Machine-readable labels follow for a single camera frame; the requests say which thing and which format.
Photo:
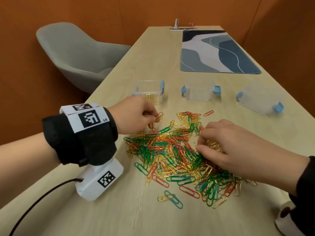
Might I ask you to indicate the person's left hand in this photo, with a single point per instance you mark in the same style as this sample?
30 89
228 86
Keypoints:
130 115

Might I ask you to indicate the person's right hand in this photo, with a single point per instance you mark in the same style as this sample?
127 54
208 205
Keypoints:
246 154

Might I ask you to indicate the sorted heap of gold clips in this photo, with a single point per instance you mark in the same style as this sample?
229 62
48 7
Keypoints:
152 99

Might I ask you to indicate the handful of gold paper clips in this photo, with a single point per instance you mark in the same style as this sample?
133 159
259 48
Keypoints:
158 117

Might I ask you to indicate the transparent box with blue latches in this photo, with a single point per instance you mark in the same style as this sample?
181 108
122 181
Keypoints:
147 88
199 92
258 101

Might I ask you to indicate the pile of colored paper clips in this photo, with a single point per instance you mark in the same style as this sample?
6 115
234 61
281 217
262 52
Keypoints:
172 157

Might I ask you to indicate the person's left forearm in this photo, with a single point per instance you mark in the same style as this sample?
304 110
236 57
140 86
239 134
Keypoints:
24 169

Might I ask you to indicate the white left marker band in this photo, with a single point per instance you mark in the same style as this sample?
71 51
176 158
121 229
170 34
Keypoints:
72 122

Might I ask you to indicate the grey shell chair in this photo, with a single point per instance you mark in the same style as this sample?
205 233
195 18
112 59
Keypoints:
78 61

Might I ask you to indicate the blue patterned desk mat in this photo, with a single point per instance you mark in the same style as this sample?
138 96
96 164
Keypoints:
219 56

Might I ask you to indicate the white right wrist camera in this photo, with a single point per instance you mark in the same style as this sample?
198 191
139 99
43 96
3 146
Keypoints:
283 223

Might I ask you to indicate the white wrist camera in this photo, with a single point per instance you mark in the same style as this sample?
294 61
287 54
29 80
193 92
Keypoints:
283 223
88 184

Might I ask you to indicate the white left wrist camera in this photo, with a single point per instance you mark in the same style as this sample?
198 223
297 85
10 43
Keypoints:
88 184

